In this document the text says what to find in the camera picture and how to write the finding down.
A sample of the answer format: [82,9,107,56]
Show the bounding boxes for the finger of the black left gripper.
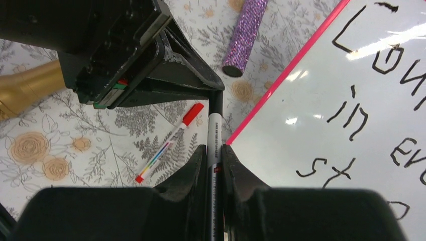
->
[148,20,225,91]

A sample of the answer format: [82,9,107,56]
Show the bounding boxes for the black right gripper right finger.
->
[222,145,406,240]

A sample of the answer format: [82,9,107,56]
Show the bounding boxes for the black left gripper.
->
[1,1,210,109]

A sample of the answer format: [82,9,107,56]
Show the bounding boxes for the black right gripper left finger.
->
[8,145,206,240]

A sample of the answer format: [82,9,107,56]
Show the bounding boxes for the white marker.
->
[205,113,224,240]

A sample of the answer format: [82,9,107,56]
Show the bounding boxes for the pink framed whiteboard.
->
[228,1,425,240]

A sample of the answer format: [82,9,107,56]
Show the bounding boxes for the black marker cap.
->
[208,91,223,116]

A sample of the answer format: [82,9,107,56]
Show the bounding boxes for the red capped marker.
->
[135,103,204,183]

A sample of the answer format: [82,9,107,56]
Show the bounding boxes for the purple glitter cylinder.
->
[222,0,268,77]

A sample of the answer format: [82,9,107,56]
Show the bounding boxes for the floral table mat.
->
[1,1,337,219]

